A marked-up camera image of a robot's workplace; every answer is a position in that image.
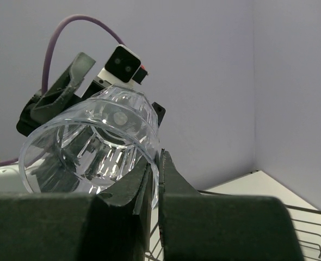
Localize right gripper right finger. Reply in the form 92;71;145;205
158;151;303;260

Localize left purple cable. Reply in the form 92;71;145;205
0;15;126;169

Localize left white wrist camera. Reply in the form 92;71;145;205
97;44;149;89

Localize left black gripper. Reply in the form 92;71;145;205
16;52;166;136

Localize clear glass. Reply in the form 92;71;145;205
18;85;159;206

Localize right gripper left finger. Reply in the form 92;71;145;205
0;159;154;260

